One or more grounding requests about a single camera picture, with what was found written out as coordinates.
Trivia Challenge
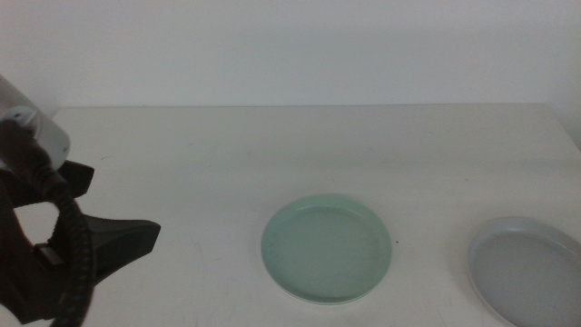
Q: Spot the mint green shallow bowl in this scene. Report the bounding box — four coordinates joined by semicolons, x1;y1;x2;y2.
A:
261;193;393;305

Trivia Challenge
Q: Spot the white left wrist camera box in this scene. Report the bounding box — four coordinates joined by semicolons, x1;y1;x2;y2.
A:
0;74;72;171

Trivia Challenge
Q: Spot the grey shallow bowl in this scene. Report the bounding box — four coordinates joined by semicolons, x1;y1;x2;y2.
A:
467;215;581;327

